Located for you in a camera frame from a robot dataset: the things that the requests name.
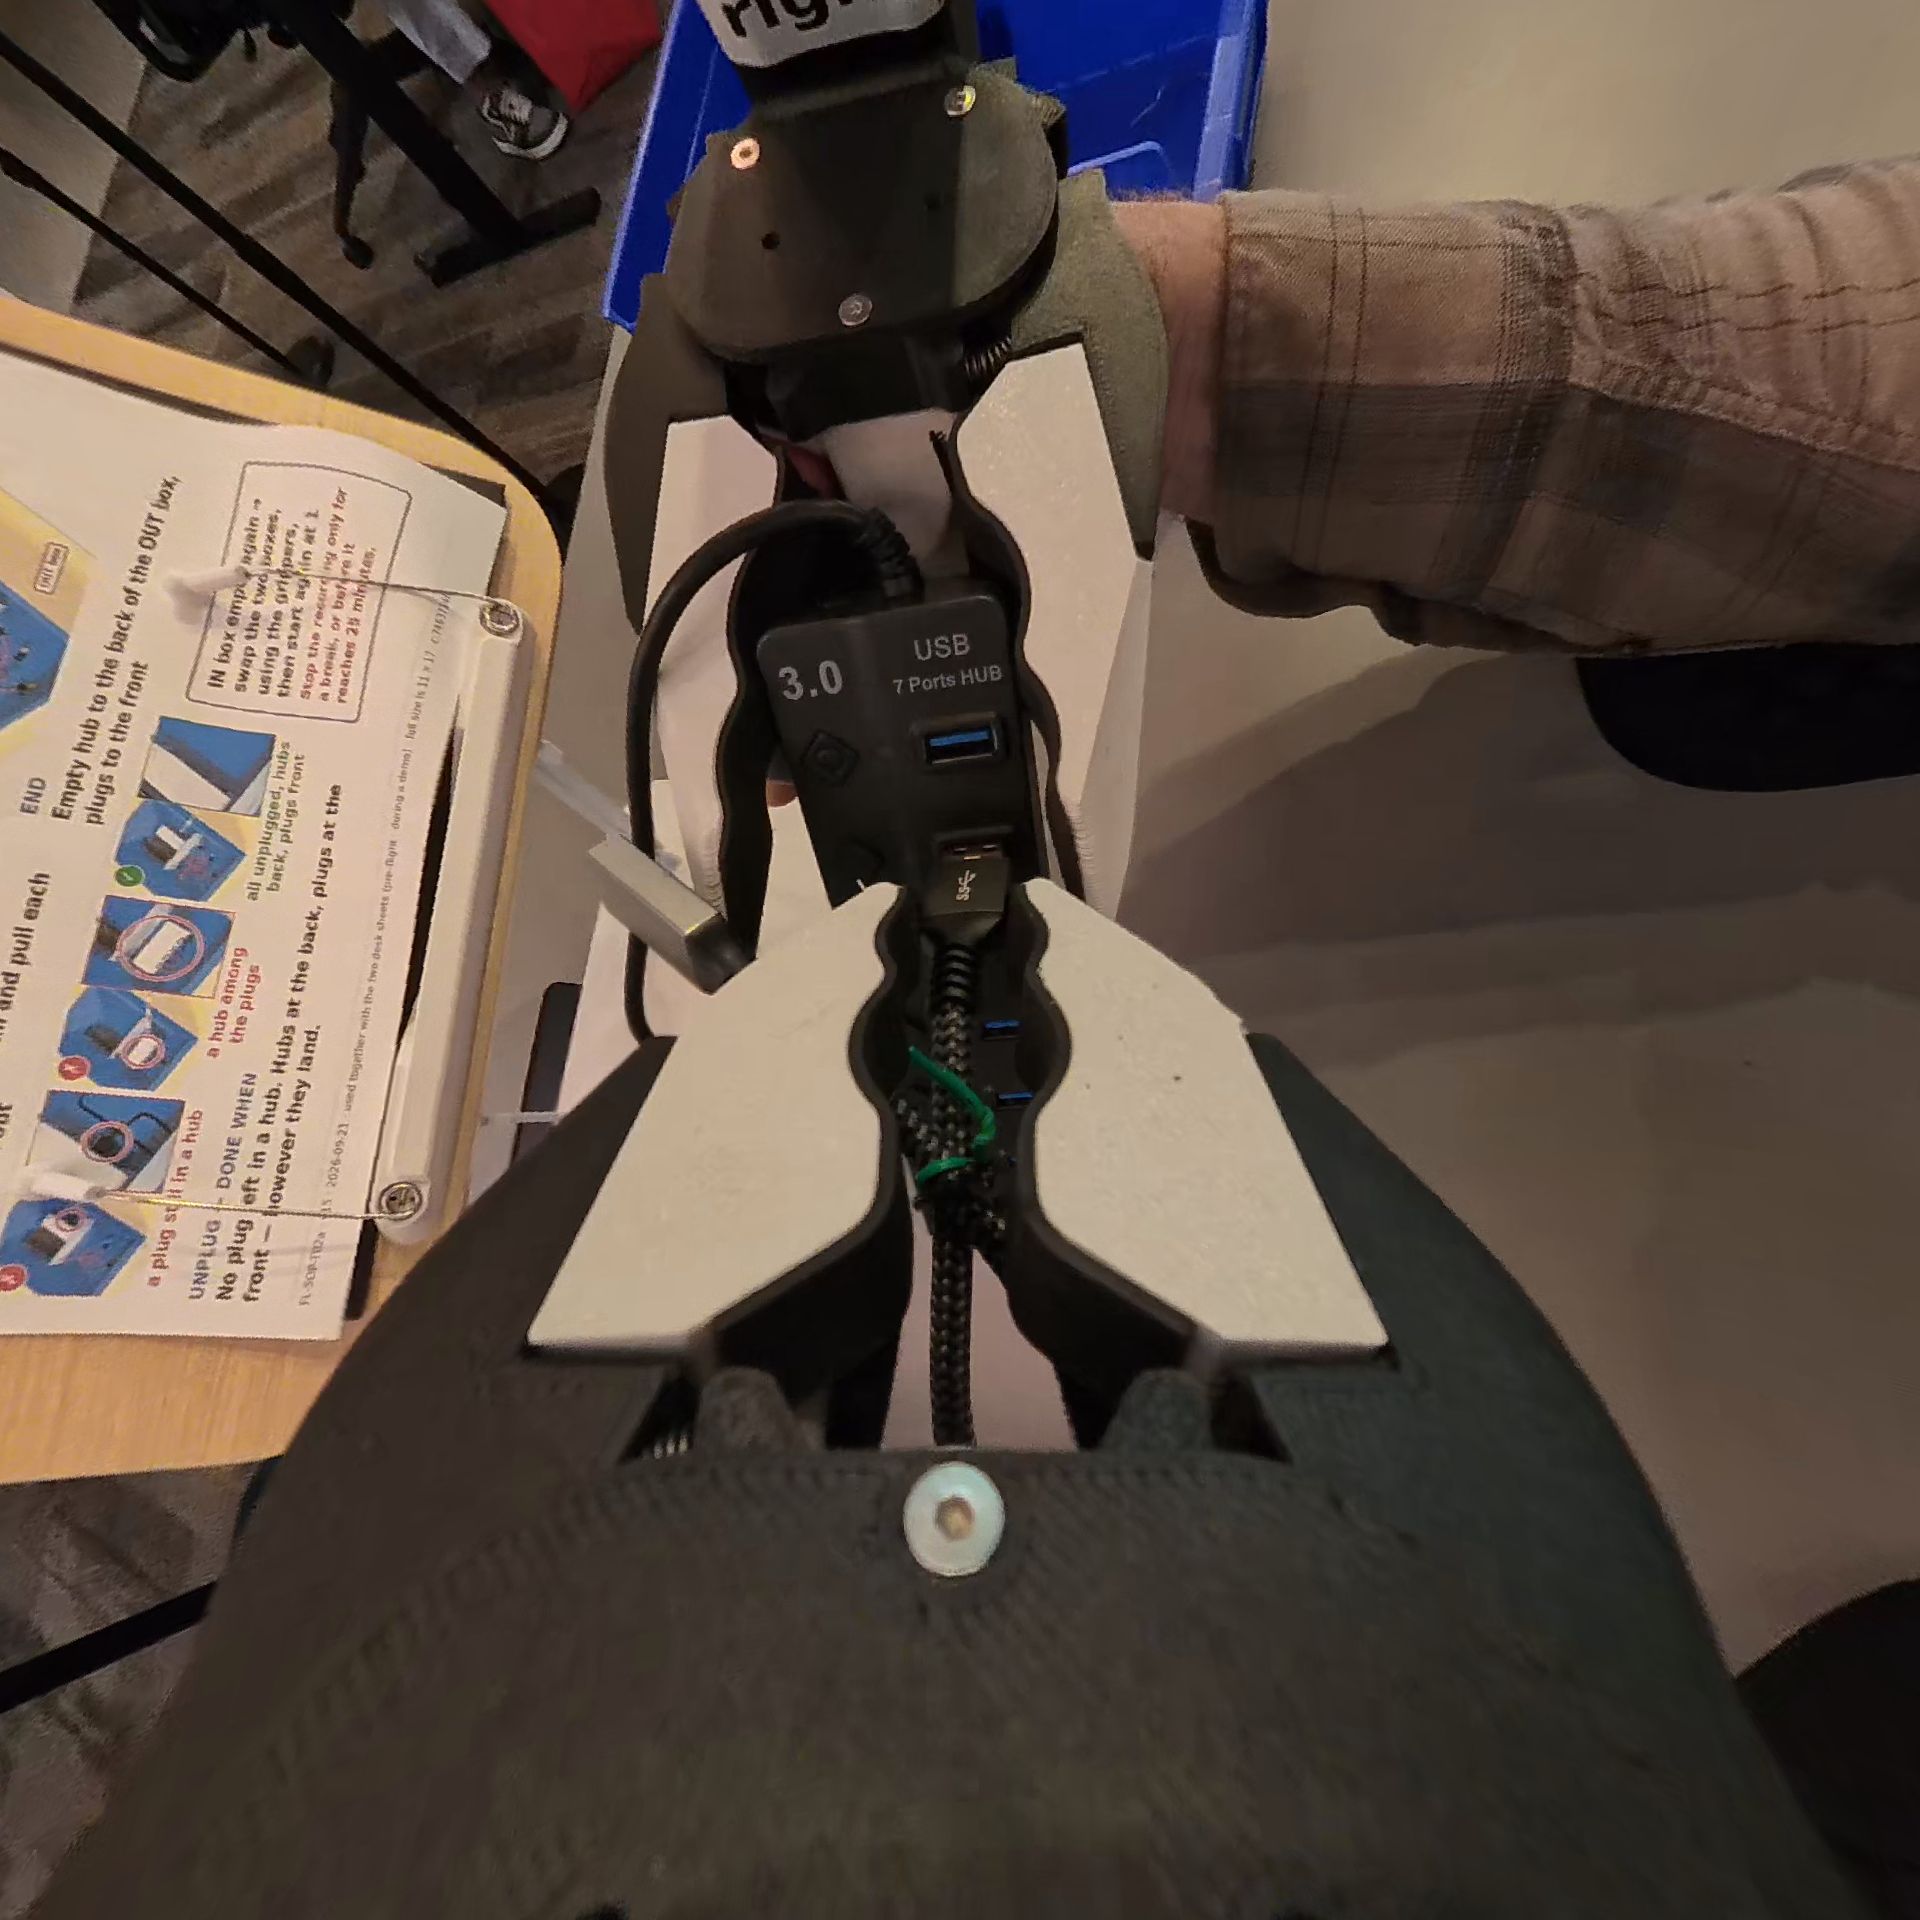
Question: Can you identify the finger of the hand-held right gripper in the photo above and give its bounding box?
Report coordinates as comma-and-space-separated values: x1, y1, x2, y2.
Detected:
633, 420, 799, 965
933, 333, 1161, 920

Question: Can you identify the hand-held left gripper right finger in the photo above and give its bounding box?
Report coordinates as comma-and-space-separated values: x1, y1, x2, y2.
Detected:
1001, 877, 1390, 1454

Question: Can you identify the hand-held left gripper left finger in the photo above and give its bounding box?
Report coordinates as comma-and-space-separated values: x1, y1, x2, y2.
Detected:
527, 883, 921, 1454

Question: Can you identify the grey braided usb cable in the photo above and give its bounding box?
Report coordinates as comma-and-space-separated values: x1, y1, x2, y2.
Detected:
586, 829, 1041, 1454

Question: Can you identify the person's right forearm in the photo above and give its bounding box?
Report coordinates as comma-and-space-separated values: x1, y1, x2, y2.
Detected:
1118, 157, 1920, 655

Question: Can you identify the person's right hand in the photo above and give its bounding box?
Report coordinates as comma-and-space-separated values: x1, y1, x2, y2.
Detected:
792, 411, 963, 578

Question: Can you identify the red bag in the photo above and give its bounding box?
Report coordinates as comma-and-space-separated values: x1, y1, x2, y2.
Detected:
497, 0, 666, 109

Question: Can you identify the blue plastic bin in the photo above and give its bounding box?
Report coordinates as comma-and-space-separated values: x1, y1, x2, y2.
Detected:
600, 0, 1269, 324

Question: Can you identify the white board ledge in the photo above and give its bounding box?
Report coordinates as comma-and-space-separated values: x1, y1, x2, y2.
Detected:
368, 592, 543, 1251

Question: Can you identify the instruction sheet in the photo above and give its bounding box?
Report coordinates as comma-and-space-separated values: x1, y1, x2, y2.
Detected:
0, 351, 512, 1344

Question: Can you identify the dark cloth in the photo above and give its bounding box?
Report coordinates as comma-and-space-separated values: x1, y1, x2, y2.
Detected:
1576, 638, 1920, 792
1737, 1581, 1920, 1920

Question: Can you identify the thin black hub cable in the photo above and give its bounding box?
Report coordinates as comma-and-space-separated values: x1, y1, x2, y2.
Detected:
623, 503, 921, 1051

